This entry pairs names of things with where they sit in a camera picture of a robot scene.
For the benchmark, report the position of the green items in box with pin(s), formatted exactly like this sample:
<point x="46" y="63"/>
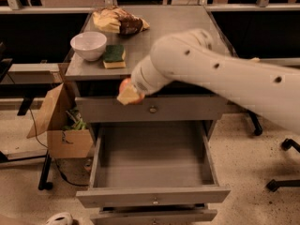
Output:
<point x="74" y="120"/>

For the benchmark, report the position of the cardboard box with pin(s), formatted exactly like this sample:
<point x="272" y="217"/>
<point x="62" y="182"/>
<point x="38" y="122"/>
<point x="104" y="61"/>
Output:
<point x="52" y="119"/>

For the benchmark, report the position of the bottom grey drawer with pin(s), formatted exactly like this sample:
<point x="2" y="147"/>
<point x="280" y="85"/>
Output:
<point x="173" y="217"/>

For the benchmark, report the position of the red apple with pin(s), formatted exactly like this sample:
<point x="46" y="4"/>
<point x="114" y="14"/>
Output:
<point x="128" y="81"/>

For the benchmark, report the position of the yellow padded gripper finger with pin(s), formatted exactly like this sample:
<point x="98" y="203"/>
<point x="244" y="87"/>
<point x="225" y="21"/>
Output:
<point x="128" y="94"/>

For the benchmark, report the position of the grey drawer cabinet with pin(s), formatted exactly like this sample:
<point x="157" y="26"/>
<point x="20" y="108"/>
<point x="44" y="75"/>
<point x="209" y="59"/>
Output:
<point x="91" y="79"/>

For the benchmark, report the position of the black table leg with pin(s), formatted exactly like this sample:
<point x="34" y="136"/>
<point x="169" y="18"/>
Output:
<point x="44" y="183"/>

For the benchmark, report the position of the open middle grey drawer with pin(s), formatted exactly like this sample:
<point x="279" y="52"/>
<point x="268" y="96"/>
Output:
<point x="152" y="164"/>

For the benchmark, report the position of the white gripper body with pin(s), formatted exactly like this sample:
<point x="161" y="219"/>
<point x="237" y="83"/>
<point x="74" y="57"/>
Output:
<point x="138" y="81"/>

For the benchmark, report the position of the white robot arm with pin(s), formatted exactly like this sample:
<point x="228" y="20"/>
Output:
<point x="270" y="91"/>

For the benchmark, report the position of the top grey drawer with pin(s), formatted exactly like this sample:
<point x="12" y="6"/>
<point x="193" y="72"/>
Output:
<point x="109" y="109"/>

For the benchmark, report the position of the green yellow sponge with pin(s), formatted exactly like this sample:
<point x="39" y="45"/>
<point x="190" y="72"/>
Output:
<point x="114" y="56"/>

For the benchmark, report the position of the white helmet on floor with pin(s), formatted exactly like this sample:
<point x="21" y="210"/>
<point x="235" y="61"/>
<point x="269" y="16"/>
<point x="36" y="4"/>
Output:
<point x="64" y="218"/>

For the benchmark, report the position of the white ceramic bowl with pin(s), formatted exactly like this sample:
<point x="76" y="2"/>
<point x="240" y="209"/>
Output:
<point x="89" y="45"/>

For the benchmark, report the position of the small yellow scrap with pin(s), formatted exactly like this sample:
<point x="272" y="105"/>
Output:
<point x="255" y="59"/>

